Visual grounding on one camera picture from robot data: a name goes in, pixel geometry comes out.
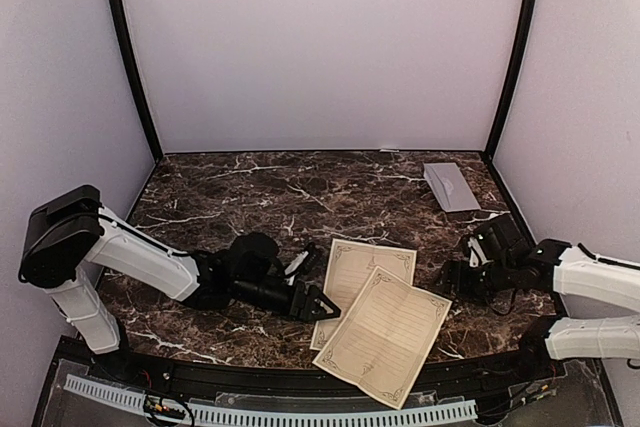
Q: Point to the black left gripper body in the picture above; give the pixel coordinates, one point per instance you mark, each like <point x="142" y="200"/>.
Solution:
<point x="252" y="293"/>

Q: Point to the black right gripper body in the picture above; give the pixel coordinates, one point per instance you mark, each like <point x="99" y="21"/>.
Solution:
<point x="481" y="285"/>

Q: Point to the beige ornate letter paper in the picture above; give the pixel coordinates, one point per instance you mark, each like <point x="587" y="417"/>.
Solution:
<point x="383" y="341"/>
<point x="349" y="267"/>

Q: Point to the grey paper envelope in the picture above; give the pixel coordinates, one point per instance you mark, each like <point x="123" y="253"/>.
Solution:
<point x="449" y="187"/>

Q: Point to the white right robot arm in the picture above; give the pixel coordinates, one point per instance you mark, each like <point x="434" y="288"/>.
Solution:
<point x="572" y="269"/>

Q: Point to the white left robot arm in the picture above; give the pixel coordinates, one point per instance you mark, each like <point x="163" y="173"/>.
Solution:
<point x="76" y="228"/>

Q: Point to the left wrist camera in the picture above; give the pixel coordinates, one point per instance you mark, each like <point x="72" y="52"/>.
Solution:
<point x="301" y="264"/>

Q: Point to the black front rail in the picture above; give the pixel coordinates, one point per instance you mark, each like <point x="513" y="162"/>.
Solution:
<point x="483" y="376"/>

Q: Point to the white slotted cable duct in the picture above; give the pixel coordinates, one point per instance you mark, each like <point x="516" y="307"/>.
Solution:
<point x="233" y="409"/>

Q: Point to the black frame corner post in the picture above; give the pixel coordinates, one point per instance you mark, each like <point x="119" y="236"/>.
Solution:
<point x="519" y="45"/>

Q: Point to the black left frame post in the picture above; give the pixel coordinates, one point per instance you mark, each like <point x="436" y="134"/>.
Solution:
<point x="128" y="58"/>

